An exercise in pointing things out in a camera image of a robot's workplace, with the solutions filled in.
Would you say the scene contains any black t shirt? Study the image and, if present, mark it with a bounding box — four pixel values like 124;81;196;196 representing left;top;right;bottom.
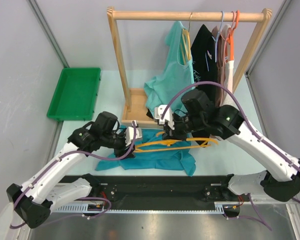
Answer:
146;23;219;141

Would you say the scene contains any light blue plastic hanger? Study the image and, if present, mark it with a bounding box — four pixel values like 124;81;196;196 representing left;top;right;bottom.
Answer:
212;10;225;63

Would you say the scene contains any white slotted cable duct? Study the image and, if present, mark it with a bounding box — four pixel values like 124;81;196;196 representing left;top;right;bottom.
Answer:
53;201;224;215

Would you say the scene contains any wooden hanger metal hook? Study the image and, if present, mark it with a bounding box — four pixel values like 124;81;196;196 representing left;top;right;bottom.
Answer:
180;12;193;65

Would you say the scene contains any white garment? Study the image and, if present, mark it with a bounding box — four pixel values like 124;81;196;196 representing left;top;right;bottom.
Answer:
222;49;234;93

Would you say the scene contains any green plastic tray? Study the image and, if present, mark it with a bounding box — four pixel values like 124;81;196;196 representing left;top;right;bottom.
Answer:
46;67;101;122

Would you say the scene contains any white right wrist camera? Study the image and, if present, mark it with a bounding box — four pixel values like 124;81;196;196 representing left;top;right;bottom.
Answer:
154;104;174;129

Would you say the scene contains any wooden clothes rack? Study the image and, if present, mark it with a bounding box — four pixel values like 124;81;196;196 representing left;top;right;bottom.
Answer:
106;6;273;129

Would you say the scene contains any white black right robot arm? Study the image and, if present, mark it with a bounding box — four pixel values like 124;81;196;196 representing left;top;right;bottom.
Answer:
154;88;300;202

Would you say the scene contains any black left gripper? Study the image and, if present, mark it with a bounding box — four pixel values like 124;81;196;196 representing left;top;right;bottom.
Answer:
101;126;136;160

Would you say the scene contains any orange plastic hanger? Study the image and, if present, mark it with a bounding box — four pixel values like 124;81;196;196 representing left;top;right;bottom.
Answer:
227;10;240;61

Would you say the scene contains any mint green t shirt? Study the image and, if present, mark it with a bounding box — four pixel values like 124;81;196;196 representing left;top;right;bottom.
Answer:
143;21;194;119

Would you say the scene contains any pink plastic hanger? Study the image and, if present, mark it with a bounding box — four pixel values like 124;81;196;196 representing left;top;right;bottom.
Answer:
220;11;237;52

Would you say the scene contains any pink beige garment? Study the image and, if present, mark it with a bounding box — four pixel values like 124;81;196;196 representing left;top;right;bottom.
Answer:
213;25;229;106

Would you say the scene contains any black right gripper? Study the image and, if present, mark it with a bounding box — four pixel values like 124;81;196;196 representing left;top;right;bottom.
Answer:
162;112;206;142

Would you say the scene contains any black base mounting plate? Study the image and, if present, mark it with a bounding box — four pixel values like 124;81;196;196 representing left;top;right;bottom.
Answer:
59;174;241;217

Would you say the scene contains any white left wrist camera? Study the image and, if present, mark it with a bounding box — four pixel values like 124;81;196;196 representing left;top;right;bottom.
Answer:
125;120;143;147

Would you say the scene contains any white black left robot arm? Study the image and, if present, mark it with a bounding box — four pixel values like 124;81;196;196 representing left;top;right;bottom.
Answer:
6;111;139;230

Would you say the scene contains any yellow plastic hanger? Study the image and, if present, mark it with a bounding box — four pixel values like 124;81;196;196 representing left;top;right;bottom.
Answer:
134;129;219;153

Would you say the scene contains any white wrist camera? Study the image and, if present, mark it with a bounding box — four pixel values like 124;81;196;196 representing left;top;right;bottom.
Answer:
154;104;174;129
125;120;143;147

